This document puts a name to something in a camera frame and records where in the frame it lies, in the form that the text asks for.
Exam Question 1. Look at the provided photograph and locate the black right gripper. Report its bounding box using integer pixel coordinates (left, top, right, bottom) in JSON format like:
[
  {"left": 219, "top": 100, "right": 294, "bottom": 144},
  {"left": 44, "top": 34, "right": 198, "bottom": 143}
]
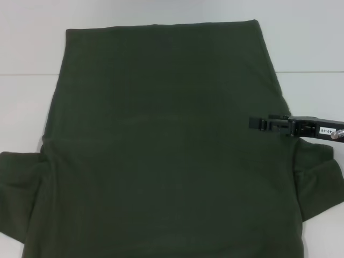
[{"left": 248, "top": 114, "right": 344, "bottom": 142}]

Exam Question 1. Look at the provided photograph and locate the dark green shirt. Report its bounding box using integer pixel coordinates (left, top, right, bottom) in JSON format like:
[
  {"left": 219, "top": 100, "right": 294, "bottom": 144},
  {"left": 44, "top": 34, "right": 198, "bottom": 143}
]
[{"left": 0, "top": 19, "right": 344, "bottom": 258}]

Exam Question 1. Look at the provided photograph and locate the silver right cable connector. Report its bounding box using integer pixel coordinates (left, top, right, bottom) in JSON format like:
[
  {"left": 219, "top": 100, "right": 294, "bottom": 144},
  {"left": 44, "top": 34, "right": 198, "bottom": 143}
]
[{"left": 329, "top": 128, "right": 344, "bottom": 141}]

